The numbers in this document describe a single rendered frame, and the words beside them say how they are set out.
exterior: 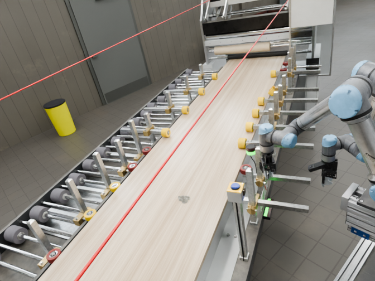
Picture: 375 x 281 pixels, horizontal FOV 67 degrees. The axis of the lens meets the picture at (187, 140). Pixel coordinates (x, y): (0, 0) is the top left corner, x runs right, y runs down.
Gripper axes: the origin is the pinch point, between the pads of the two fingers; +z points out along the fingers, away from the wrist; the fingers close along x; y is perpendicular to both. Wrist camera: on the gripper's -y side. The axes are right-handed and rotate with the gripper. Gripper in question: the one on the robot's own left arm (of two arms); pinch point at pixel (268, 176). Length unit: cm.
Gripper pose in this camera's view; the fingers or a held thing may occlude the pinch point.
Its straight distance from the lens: 174.8
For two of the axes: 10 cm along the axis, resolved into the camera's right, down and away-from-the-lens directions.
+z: 1.9, 8.5, 5.0
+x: 9.8, -1.3, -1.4
